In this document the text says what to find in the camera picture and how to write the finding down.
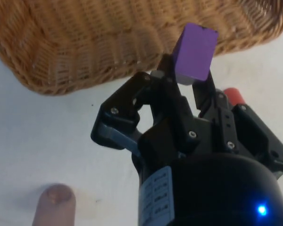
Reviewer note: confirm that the brown wicker basket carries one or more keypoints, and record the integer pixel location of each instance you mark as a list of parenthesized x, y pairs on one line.
[(85, 40)]

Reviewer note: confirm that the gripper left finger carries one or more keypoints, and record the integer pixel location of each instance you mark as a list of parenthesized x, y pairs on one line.
[(122, 103)]

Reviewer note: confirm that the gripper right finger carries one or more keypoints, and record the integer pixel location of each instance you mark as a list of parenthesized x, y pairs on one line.
[(252, 127)]

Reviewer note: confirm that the purple triangular block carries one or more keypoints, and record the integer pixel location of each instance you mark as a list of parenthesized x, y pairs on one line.
[(194, 51)]

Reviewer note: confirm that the red cylinder block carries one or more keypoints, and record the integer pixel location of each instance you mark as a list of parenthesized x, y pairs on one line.
[(234, 96)]

